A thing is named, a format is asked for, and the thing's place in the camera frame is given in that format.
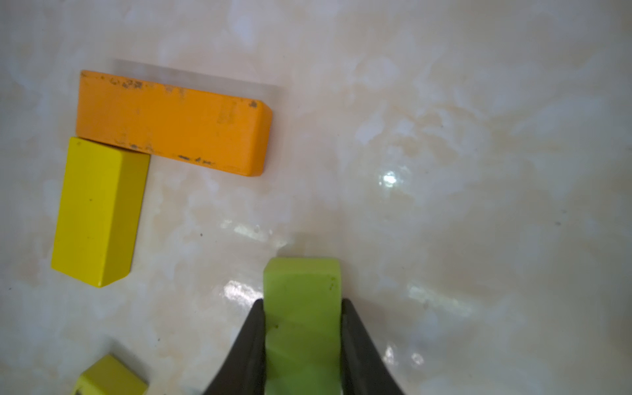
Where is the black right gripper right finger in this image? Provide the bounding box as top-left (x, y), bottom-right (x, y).
top-left (340, 298), bottom-right (403, 395)

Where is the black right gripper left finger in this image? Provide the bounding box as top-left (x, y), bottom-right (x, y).
top-left (203, 299), bottom-right (266, 395)

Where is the lime green block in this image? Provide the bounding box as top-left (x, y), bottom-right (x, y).
top-left (72, 354), bottom-right (148, 395)
top-left (263, 258), bottom-right (342, 394)

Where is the yellow short block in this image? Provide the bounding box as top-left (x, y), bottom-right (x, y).
top-left (51, 138), bottom-right (151, 288)

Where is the orange long block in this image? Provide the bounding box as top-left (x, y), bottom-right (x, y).
top-left (76, 70), bottom-right (273, 177)

